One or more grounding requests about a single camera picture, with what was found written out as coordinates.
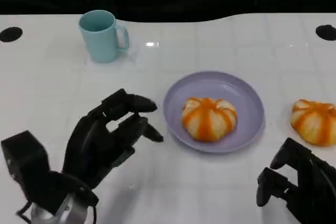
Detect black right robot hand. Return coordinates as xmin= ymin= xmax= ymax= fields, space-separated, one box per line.
xmin=256 ymin=137 xmax=336 ymax=224

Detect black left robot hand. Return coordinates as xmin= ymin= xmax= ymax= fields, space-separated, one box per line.
xmin=61 ymin=88 xmax=165 ymax=189

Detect orange white toy bread roll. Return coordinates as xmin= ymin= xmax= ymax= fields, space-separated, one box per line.
xmin=181 ymin=97 xmax=238 ymax=143
xmin=290 ymin=99 xmax=336 ymax=146

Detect pale green mug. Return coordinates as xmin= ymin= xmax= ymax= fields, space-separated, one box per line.
xmin=78 ymin=10 xmax=130 ymax=64

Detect lilac plate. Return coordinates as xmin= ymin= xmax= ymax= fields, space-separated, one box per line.
xmin=162 ymin=70 xmax=266 ymax=155

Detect black round table grommet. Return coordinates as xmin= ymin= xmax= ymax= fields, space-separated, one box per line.
xmin=0 ymin=26 xmax=23 ymax=42
xmin=315 ymin=24 xmax=336 ymax=41

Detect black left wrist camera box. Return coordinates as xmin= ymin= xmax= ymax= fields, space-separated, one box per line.
xmin=1 ymin=130 xmax=52 ymax=204

